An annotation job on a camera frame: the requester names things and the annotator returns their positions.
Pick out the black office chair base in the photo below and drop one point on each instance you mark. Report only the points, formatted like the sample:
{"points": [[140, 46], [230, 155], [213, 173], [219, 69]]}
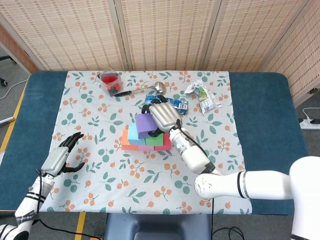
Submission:
{"points": [[3, 82]]}

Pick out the green foam cube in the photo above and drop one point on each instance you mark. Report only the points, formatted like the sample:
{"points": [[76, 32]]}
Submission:
{"points": [[155, 141]]}

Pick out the light blue foam cube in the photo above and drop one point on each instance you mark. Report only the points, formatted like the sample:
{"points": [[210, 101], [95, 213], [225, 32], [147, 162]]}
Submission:
{"points": [[135, 136]]}

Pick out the floral print tablecloth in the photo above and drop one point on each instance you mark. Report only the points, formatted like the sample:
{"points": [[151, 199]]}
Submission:
{"points": [[75, 112]]}

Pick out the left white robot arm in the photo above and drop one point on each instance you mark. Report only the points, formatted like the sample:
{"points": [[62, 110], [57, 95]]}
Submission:
{"points": [[27, 205]]}

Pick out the clear box with red contents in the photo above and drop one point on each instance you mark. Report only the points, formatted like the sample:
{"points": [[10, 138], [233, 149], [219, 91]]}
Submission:
{"points": [[110, 81]]}

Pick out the blue cookie box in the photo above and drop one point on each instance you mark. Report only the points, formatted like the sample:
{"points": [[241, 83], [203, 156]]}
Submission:
{"points": [[181, 105]]}

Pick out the teal table cover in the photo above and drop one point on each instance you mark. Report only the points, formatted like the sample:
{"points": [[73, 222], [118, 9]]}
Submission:
{"points": [[37, 112]]}

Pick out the orange foam cube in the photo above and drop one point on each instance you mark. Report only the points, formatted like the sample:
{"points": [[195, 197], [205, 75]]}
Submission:
{"points": [[125, 145]]}

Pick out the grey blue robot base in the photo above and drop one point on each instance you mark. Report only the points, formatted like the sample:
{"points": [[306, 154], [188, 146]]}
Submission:
{"points": [[157, 226]]}

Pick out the pink foam cube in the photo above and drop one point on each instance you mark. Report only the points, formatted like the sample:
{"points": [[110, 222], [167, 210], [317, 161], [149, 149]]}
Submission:
{"points": [[146, 147]]}

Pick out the white power strip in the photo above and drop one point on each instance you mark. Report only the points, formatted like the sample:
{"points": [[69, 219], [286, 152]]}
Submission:
{"points": [[310, 124]]}

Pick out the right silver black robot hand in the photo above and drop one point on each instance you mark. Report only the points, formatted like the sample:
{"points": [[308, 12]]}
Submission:
{"points": [[163, 116]]}

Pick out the purple foam cube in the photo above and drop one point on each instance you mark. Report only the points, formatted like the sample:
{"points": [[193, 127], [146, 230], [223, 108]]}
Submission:
{"points": [[145, 125]]}

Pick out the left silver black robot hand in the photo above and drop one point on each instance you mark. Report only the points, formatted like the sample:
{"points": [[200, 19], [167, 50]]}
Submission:
{"points": [[56, 158]]}

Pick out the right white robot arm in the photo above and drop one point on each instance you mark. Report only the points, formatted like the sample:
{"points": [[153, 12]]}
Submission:
{"points": [[250, 180]]}

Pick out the bamboo folding screen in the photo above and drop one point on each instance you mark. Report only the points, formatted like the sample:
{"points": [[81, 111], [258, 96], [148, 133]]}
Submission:
{"points": [[162, 32]]}

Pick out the grey metal bar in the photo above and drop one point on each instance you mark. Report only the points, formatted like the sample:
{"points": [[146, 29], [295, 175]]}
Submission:
{"points": [[6, 121]]}

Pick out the red foam cube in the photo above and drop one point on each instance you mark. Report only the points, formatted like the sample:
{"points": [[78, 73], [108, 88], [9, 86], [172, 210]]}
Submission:
{"points": [[167, 143]]}

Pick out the crumpled white green snack bag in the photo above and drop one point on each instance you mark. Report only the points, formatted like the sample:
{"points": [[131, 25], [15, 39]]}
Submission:
{"points": [[205, 98]]}

